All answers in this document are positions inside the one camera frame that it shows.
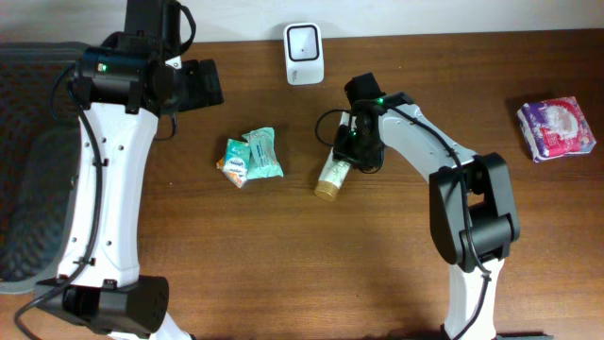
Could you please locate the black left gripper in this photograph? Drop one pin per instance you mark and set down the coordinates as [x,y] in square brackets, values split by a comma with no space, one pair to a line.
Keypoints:
[204,86]

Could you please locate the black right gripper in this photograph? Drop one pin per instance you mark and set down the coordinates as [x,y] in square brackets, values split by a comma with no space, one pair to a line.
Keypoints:
[370,163]

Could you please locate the white Pantene tube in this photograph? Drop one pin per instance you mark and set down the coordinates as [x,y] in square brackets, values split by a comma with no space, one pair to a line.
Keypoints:
[331,178]

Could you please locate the orange tissue pack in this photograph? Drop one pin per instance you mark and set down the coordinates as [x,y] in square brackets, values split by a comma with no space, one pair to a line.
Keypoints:
[235,169]

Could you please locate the green wipes pack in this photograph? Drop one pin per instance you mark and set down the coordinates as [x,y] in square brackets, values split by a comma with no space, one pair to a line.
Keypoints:
[263,160]

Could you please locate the red purple tissue pack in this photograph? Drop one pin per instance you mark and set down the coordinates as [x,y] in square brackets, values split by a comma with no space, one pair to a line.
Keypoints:
[555,128]

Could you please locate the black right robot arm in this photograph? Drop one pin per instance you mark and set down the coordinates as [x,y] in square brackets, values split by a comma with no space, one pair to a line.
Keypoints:
[473,219]

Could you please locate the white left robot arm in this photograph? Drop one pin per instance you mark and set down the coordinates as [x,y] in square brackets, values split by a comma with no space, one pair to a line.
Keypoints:
[121,88]

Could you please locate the white barcode scanner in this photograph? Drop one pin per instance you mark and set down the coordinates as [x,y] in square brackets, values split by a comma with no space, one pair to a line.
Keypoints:
[304,56]

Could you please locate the grey plastic basket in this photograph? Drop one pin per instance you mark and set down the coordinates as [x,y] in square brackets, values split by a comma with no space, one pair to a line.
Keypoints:
[40,149]

